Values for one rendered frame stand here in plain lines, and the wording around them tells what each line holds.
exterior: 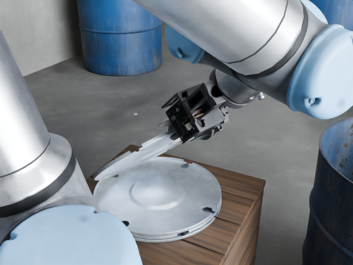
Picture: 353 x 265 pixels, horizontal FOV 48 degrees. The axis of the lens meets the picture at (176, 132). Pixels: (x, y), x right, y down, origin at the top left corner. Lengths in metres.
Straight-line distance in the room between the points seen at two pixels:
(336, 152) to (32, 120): 0.85
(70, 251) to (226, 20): 0.21
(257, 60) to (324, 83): 0.05
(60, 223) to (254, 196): 0.65
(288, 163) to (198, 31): 1.52
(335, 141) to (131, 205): 0.54
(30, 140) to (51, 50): 2.69
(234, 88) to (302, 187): 1.12
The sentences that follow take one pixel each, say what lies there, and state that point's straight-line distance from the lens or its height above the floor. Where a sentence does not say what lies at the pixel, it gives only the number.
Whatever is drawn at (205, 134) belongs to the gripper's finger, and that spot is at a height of 0.59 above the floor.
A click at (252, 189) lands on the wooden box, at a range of 0.97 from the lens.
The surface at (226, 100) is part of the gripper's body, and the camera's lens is 0.57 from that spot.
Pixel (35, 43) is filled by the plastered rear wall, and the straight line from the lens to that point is 2.96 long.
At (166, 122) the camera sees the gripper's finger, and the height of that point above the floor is 0.60.
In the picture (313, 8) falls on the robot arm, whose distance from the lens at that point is 0.52.
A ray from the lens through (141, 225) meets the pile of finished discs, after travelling 0.82.
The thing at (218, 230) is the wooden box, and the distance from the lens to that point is 0.84.
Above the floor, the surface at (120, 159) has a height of 0.53.
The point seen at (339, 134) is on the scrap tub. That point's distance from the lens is 1.08.
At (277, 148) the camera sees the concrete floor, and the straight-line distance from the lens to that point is 1.87.
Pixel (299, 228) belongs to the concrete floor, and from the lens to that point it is 1.43.
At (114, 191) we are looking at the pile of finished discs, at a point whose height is 0.37.
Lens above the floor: 0.91
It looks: 28 degrees down
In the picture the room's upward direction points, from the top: straight up
